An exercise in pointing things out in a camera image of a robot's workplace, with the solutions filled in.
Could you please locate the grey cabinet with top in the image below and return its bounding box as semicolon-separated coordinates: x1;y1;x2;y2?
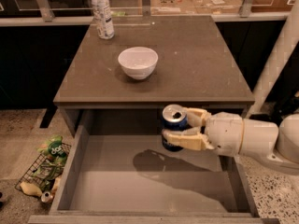
54;16;254;131

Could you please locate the silver can on floor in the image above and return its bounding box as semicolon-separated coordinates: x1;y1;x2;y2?
41;191;54;203

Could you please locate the green snack bag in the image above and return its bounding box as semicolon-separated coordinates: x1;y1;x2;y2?
37;135;67;166

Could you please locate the white ceramic bowl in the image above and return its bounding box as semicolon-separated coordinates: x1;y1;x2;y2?
118;47;158;80

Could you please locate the cardboard box left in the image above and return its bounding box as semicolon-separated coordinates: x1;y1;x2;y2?
149;0;197;16

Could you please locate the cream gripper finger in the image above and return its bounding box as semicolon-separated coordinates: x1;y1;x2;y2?
183;107;211;127
162;127;215;151

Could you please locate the metal glass railing frame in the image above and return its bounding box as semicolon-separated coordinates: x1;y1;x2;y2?
0;0;290;26

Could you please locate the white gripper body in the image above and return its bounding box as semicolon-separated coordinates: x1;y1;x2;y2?
205;112;244;157

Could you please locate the clear plastic water bottle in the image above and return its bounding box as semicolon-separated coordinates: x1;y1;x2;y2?
92;0;114;39

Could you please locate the blue pepsi can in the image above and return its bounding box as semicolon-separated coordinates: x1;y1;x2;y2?
162;105;187;152

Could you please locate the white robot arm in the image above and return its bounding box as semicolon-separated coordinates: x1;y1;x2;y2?
162;104;299;175

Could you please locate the yellow snack bag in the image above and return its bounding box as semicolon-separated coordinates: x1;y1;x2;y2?
20;182;42;197

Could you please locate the black wire basket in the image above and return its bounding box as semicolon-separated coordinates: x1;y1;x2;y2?
15;143;71;191

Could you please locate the open grey top drawer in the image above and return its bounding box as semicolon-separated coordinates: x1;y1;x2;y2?
27;109;279;224

